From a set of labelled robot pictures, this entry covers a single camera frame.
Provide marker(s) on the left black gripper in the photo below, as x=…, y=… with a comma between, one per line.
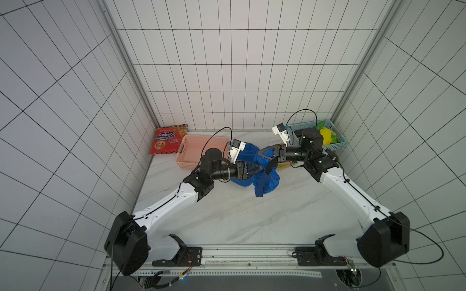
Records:
x=242, y=171

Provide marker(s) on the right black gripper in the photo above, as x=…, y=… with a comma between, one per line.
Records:
x=282, y=154

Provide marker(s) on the blue baseball cap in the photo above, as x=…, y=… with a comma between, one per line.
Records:
x=249, y=155

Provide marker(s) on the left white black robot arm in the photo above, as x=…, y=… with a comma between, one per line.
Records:
x=132, y=240

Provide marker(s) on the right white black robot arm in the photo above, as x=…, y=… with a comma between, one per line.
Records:
x=383, y=236

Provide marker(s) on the orange Fox's candy bag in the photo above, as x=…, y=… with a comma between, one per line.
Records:
x=284, y=165

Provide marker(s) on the light blue plastic basket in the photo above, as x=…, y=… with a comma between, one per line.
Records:
x=298, y=128

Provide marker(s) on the green toy cucumber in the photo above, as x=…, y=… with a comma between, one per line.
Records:
x=320, y=125

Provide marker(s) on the yellow toy cabbage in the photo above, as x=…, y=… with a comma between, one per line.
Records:
x=329, y=136

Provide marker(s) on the pink plastic basket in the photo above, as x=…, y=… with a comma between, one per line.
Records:
x=193, y=146

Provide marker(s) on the red cookie snack bag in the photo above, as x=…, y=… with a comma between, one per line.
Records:
x=168, y=139

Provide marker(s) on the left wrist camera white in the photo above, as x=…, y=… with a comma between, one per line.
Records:
x=235, y=147

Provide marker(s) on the aluminium mounting rail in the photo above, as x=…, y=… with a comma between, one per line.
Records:
x=248, y=259

